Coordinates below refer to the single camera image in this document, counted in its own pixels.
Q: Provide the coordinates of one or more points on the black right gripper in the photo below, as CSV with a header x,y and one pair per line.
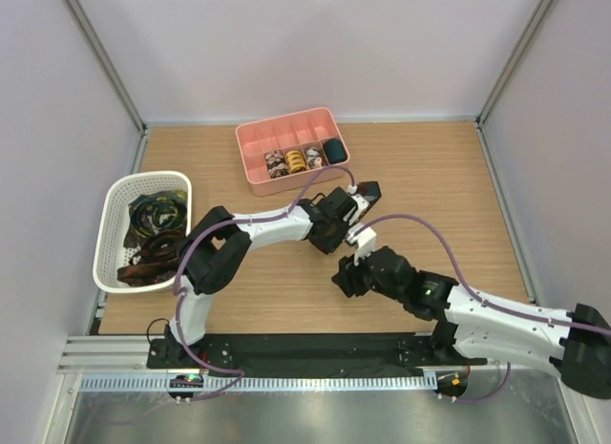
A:
x,y
347,276

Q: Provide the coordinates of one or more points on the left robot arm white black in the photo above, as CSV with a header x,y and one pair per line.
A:
x,y
211,255

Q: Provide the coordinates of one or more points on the right aluminium frame post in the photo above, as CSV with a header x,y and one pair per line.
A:
x,y
524,43

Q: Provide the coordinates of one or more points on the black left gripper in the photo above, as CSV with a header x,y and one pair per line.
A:
x,y
329,244

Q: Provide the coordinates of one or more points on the aluminium frame post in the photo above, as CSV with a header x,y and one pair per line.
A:
x,y
524,43
93,41

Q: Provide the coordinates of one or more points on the dark red patterned tie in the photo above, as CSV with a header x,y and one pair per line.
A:
x,y
345,207

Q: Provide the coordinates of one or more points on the left aluminium frame post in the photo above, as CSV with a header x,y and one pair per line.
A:
x,y
93,41

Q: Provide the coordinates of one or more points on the white perforated plastic basket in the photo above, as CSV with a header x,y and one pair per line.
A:
x,y
110,253

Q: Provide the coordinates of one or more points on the rolled yellow tie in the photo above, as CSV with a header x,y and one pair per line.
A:
x,y
296,161

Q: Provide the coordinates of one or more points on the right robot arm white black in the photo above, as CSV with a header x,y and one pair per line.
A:
x,y
573,345

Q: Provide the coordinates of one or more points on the perforated metal cable rail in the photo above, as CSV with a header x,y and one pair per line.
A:
x,y
173,382

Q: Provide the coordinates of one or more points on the rolled white floral tie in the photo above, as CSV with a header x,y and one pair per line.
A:
x,y
315,158

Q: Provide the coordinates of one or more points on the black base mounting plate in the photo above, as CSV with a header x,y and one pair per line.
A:
x,y
318,355

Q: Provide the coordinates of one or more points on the rolled dark teal tie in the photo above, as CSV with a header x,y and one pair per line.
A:
x,y
335,151

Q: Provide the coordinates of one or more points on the pink divided organizer tray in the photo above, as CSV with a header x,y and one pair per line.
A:
x,y
300,130

